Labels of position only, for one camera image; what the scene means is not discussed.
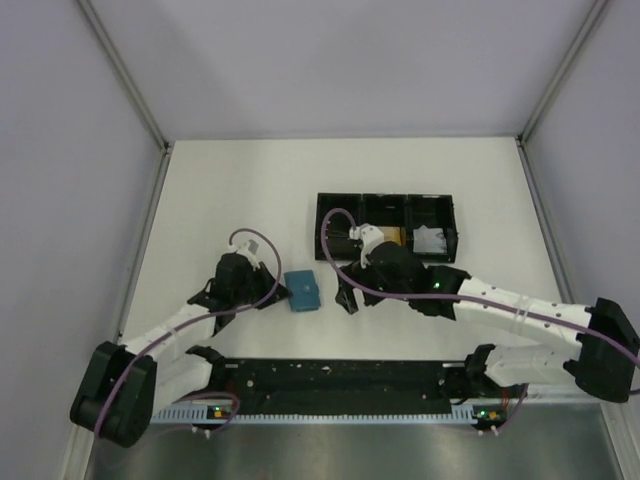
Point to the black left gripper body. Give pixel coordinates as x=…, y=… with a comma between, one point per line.
x=256, y=286

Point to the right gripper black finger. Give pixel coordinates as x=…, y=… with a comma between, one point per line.
x=370, y=300
x=345, y=297

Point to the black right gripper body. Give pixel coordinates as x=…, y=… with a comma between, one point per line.
x=371, y=278

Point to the blue leather card holder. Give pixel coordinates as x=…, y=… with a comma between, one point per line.
x=304, y=291

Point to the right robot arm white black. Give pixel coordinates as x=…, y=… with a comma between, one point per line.
x=594, y=347

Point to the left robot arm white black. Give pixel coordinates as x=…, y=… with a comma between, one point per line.
x=125, y=385

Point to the gold cards stack in tray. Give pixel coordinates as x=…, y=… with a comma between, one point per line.
x=394, y=234

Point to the silver cards stack in tray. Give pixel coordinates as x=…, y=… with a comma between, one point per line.
x=428, y=240

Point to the black VIP cards stack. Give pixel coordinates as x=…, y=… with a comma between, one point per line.
x=340, y=245

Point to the black three-compartment tray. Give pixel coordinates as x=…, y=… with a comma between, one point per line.
x=409, y=211

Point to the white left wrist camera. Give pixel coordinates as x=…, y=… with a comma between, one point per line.
x=247, y=249

